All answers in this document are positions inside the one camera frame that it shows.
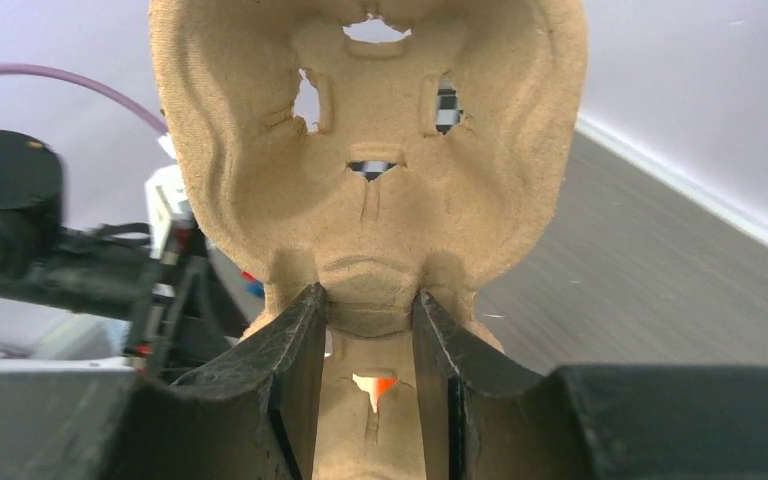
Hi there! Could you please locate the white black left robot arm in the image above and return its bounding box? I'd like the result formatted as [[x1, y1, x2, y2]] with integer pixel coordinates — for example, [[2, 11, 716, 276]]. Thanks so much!
[[0, 130, 248, 381]]

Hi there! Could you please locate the single cardboard cup carrier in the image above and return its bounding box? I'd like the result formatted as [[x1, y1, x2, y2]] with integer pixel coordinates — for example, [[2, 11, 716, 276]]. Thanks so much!
[[149, 1, 587, 479]]

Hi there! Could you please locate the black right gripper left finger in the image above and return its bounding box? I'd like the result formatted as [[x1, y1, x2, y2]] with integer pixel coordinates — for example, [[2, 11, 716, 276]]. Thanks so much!
[[112, 284, 326, 479]]

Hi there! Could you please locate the black white chessboard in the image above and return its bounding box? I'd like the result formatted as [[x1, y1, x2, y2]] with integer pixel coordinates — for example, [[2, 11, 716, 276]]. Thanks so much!
[[435, 78, 462, 135]]

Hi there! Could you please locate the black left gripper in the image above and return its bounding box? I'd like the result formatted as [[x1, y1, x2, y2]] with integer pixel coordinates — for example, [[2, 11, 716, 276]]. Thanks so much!
[[0, 221, 239, 381]]

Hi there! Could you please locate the blue red toy car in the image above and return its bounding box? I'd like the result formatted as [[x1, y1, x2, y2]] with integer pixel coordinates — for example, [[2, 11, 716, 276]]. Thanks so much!
[[241, 271, 265, 299]]

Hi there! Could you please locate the orange paper bag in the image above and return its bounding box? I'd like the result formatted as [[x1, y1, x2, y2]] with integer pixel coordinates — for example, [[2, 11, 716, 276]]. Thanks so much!
[[352, 374, 398, 413]]

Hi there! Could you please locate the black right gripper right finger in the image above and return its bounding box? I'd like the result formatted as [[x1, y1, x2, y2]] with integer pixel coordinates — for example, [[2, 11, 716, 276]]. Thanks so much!
[[413, 292, 768, 479]]

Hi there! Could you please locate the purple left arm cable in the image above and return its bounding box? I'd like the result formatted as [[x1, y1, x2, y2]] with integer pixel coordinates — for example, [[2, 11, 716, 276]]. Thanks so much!
[[0, 62, 170, 137]]

